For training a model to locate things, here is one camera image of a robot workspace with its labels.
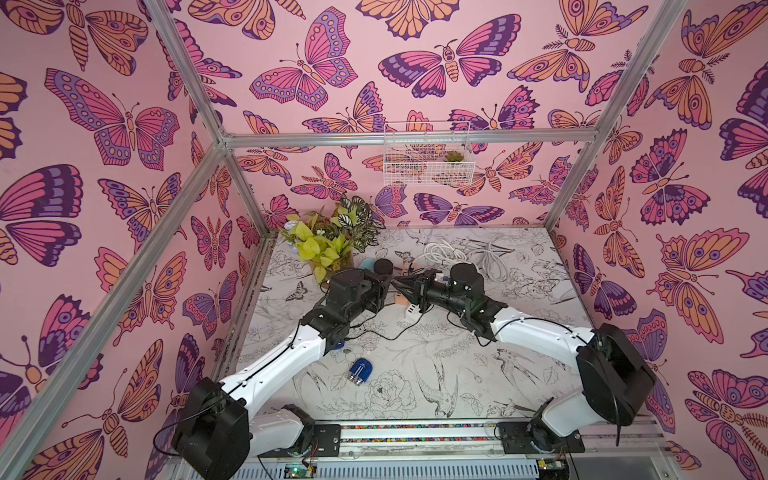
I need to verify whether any blue clip bottom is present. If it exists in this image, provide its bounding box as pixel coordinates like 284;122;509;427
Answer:
347;358;373;385

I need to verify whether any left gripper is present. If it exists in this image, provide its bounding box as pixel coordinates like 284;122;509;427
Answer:
343;271;391;326

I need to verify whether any black usb cable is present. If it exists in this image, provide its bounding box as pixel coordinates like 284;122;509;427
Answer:
341;299;433;349

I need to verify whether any white power strip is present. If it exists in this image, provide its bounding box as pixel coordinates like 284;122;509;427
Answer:
405;304;422;321

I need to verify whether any small succulent in basket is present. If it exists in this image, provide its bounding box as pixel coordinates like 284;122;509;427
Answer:
444;151;464;163

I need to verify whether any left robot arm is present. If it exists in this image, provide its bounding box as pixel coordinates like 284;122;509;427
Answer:
172;260;393;479

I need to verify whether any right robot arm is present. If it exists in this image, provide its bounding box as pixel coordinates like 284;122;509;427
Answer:
393;263;657;452

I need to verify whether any potted green plant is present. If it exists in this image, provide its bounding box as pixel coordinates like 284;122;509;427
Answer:
280;196;384;285

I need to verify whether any orange power strip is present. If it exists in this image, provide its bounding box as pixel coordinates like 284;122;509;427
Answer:
394;292;410;307

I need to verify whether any white wire basket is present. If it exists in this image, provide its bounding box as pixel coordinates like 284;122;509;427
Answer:
380;119;476;188

